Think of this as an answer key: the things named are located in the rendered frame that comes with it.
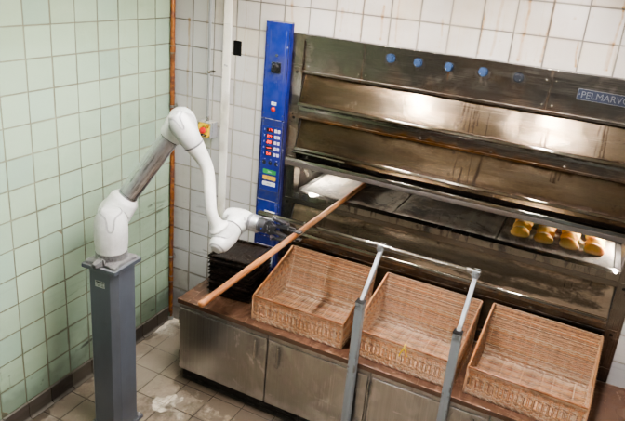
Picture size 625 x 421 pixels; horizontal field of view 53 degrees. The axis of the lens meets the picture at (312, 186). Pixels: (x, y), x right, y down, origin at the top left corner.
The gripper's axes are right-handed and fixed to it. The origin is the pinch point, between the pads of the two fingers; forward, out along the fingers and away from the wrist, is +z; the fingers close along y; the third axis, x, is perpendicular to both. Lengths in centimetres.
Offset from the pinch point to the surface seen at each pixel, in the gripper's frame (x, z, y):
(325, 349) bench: -3, 22, 61
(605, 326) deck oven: -58, 148, 30
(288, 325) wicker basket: -7, -3, 58
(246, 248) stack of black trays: -36, -49, 36
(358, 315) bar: 3, 39, 31
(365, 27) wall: -56, 3, -99
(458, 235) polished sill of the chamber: -57, 69, 2
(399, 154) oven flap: -57, 30, -35
